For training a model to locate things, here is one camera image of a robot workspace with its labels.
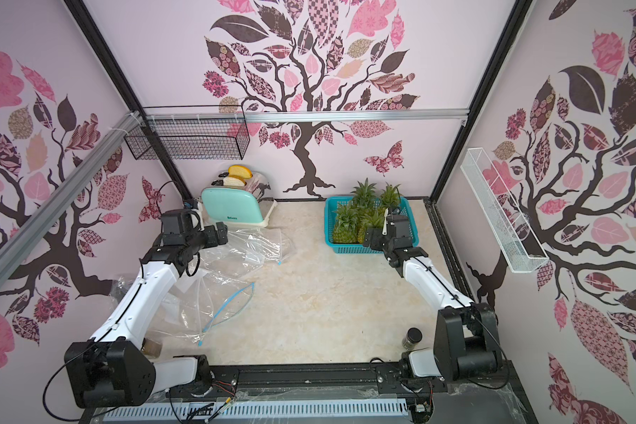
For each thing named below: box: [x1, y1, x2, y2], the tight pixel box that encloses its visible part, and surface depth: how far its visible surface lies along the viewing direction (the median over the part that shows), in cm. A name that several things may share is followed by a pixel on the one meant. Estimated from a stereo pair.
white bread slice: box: [222, 176, 245, 188], surface depth 103 cm
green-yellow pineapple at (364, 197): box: [349, 176, 379, 213], surface depth 97 cm
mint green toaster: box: [200, 186, 278, 228], surface depth 103 cm
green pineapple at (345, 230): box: [332, 201, 359, 244], surface depth 94 cm
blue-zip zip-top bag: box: [174, 276, 256, 347], surface depth 85 cm
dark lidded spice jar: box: [401, 326, 424, 350], surface depth 74 cm
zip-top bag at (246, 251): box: [198, 226, 296, 281], surface depth 96 cm
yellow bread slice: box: [227, 164, 254, 184], surface depth 107 cm
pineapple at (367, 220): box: [355, 208, 385, 245], surface depth 89 cm
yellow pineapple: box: [379, 181, 402, 211], surface depth 99 cm
